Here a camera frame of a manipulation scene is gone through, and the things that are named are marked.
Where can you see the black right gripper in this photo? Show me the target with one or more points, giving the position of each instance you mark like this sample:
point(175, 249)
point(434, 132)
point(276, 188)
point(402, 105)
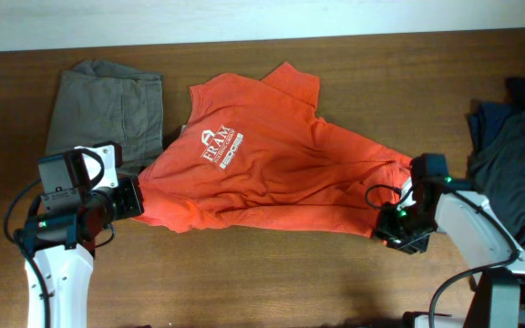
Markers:
point(385, 228)

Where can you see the folded grey pants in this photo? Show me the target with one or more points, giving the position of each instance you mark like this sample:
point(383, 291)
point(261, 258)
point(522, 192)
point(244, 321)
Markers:
point(99, 101)

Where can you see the orange t-shirt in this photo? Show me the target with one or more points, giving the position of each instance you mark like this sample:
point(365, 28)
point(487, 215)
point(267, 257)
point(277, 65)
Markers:
point(254, 153)

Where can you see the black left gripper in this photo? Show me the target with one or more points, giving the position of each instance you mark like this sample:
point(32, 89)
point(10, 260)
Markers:
point(134, 205)

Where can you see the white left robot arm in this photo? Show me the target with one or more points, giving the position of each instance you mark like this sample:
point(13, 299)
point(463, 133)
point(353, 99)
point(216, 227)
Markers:
point(82, 196)

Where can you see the dark blue clothes pile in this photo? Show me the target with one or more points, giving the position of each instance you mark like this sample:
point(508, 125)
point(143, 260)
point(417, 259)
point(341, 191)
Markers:
point(497, 164)

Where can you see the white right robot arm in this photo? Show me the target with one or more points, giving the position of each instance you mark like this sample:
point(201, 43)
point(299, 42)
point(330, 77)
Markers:
point(432, 201)

